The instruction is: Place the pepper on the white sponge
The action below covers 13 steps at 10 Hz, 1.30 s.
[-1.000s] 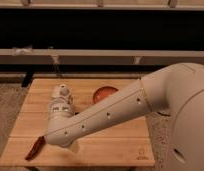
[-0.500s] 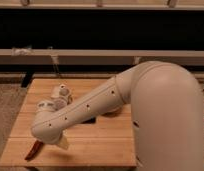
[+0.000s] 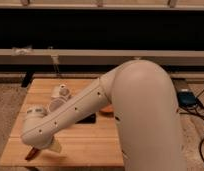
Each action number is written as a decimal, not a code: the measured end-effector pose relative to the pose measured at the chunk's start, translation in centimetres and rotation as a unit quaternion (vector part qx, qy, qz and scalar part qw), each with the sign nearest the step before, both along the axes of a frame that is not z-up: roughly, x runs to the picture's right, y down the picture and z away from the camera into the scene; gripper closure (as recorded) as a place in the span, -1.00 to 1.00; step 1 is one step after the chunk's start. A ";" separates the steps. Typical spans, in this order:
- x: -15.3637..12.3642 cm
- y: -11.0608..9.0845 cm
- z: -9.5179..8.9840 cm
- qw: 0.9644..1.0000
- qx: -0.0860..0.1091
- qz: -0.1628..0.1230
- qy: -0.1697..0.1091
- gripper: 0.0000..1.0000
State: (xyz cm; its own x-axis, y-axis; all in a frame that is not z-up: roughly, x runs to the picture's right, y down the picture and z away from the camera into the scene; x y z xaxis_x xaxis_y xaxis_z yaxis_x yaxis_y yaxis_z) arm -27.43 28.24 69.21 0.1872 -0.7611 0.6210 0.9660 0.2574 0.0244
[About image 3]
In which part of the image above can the wooden table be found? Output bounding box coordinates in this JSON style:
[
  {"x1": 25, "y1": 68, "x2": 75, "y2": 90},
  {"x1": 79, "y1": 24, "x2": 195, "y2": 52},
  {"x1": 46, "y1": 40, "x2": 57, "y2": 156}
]
[{"x1": 0, "y1": 79, "x2": 124, "y2": 171}]

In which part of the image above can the blue black power box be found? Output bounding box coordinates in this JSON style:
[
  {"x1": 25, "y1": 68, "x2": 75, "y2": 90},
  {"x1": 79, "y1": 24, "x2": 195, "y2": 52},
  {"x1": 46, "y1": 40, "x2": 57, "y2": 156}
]
[{"x1": 177, "y1": 91, "x2": 196, "y2": 107}]

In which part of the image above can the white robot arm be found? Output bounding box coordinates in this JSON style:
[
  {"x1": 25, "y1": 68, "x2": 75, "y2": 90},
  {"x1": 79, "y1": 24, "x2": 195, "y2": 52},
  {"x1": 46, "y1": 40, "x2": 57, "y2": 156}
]
[{"x1": 21, "y1": 60, "x2": 187, "y2": 171}]

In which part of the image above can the black cable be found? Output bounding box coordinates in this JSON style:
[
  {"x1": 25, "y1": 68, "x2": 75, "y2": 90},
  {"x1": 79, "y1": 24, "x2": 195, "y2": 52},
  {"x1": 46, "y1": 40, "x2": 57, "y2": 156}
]
[{"x1": 177, "y1": 93, "x2": 204, "y2": 160}]

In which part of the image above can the white cup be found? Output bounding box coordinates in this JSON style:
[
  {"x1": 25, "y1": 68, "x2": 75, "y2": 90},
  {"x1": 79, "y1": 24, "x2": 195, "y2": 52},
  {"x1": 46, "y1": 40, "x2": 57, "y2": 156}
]
[{"x1": 48, "y1": 98, "x2": 66, "y2": 113}]

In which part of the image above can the orange bowl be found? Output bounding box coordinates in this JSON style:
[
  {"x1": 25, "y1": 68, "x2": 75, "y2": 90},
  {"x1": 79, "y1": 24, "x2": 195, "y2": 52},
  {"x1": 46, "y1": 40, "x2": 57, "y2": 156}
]
[{"x1": 99, "y1": 105, "x2": 113, "y2": 115}]

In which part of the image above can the black rectangular block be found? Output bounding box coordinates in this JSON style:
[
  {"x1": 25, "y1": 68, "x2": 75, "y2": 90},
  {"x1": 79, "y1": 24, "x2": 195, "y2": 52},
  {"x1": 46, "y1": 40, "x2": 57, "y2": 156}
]
[{"x1": 78, "y1": 114, "x2": 96, "y2": 124}]

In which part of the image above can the red chili pepper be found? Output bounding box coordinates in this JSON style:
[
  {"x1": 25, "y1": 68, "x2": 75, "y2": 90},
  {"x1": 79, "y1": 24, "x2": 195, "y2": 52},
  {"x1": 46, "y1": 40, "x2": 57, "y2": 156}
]
[{"x1": 25, "y1": 148, "x2": 39, "y2": 161}]

